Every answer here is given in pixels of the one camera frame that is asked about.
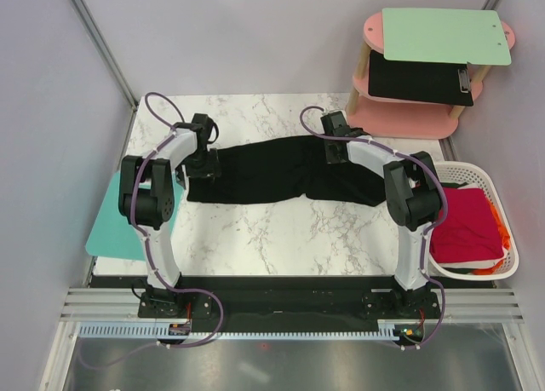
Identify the white slotted cable duct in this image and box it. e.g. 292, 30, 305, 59
78, 319, 405, 340

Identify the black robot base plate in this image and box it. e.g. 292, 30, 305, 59
138, 276, 440, 334

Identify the green clipboard board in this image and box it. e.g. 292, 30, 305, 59
381, 8, 512, 66

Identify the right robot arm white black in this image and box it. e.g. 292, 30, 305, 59
323, 135, 448, 318

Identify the black clipboard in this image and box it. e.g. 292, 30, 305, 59
368, 51, 473, 106

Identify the teal cutting mat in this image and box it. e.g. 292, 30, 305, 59
84, 169, 180, 262

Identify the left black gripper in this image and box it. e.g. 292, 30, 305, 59
175, 148, 221, 188

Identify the black t shirt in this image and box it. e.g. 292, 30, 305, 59
186, 135, 385, 207

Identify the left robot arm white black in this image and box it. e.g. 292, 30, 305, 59
118, 123, 219, 317

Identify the white plastic laundry basket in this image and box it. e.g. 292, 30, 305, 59
428, 161, 519, 281

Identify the dark green garment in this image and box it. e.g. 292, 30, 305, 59
440, 182, 476, 189

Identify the orange garment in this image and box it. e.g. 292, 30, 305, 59
472, 200, 511, 276

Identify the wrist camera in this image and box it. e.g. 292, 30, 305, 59
320, 111, 364, 137
191, 113, 220, 145

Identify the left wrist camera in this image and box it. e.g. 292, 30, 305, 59
191, 113, 220, 145

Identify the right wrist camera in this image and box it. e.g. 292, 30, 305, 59
320, 111, 364, 137

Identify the magenta t shirt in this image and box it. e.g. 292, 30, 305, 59
430, 188, 504, 268

